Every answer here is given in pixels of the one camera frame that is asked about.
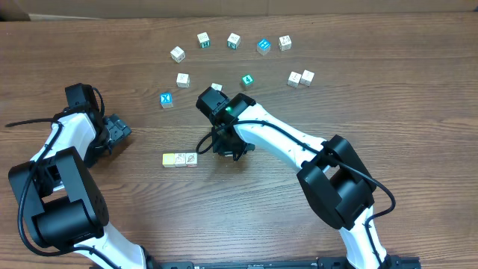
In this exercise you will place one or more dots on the yellow O wooden block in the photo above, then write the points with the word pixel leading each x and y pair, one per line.
pixel 285 43

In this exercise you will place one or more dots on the blue D wooden block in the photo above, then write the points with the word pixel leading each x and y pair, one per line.
pixel 217 86

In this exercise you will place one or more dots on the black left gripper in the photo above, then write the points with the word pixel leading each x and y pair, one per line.
pixel 119 128

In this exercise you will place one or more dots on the yellow G wooden block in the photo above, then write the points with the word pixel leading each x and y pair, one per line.
pixel 294 79

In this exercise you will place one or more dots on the yellow anchor wooden block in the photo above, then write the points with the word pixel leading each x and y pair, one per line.
pixel 306 78

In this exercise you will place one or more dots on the red Y wooden block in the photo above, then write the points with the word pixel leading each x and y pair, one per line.
pixel 191 159

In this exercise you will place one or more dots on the green-edged picture wooden block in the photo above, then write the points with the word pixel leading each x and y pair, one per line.
pixel 180 159

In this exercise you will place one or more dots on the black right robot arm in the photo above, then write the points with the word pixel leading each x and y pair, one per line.
pixel 336 184

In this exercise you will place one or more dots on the plain globe wooden block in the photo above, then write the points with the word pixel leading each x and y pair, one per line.
pixel 183 80

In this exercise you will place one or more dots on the yellow-top wooden block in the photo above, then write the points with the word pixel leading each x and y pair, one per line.
pixel 168 160

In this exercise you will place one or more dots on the blue-top wooden block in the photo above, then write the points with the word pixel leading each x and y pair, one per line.
pixel 263 46

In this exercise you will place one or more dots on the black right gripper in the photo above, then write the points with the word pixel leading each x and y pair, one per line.
pixel 222 148

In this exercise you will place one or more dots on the green J wooden block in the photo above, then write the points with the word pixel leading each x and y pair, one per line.
pixel 233 41

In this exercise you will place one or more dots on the yellow-edged wooden block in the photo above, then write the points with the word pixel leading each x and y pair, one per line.
pixel 178 54

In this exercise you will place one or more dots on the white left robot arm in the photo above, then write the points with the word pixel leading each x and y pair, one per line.
pixel 61 209

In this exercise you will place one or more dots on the blue X wooden block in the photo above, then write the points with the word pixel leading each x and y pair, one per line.
pixel 166 100

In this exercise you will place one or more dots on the green 4 wooden block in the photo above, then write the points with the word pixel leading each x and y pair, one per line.
pixel 247 80

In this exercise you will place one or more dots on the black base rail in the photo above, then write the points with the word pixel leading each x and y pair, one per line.
pixel 391 262

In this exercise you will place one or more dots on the green K wooden block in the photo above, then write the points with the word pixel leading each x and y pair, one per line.
pixel 204 40

